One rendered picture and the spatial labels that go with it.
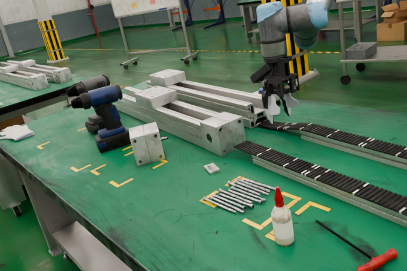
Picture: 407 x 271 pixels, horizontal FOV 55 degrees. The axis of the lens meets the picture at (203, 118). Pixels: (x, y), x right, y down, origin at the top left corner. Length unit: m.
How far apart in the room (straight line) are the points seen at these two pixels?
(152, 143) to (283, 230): 0.58
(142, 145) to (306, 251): 0.63
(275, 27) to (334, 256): 0.66
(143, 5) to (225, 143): 6.16
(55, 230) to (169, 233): 1.39
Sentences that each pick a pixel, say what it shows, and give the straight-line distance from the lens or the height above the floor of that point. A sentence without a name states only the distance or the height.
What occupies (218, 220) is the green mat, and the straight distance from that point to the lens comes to 0.88.
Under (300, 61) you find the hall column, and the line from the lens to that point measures 4.65.
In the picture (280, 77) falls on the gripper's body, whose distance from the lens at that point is 1.19.
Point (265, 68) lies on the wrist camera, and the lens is 1.22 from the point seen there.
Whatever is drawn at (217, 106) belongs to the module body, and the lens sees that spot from 1.45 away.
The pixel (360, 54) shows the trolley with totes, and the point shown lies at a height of 0.31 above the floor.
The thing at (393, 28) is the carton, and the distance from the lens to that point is 6.17.
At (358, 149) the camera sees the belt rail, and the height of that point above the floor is 0.80.
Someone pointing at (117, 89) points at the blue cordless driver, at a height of 0.98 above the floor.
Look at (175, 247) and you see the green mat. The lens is 0.84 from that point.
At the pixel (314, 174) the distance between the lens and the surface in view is 0.94.
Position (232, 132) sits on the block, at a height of 0.84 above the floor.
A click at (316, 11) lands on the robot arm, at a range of 1.16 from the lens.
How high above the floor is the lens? 1.27
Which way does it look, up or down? 19 degrees down
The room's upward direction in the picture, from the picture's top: 11 degrees counter-clockwise
